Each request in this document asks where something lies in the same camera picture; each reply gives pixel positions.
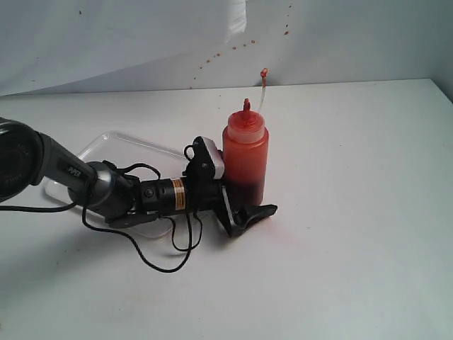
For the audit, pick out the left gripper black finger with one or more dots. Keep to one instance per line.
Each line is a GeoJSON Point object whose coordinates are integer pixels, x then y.
{"type": "Point", "coordinates": [247, 216]}

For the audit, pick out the red sauce squeeze bottle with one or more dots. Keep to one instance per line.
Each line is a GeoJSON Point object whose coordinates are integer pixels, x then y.
{"type": "Point", "coordinates": [245, 142]}

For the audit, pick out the white square plastic tray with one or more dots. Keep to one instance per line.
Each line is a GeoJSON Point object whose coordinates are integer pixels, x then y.
{"type": "Point", "coordinates": [125, 150]}

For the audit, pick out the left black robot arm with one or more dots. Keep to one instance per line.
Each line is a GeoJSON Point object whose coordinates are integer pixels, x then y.
{"type": "Point", "coordinates": [28, 156]}

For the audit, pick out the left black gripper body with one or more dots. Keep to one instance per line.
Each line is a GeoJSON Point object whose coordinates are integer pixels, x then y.
{"type": "Point", "coordinates": [205, 192]}

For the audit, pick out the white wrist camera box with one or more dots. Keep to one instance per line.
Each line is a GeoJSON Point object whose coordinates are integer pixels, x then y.
{"type": "Point", "coordinates": [205, 161]}

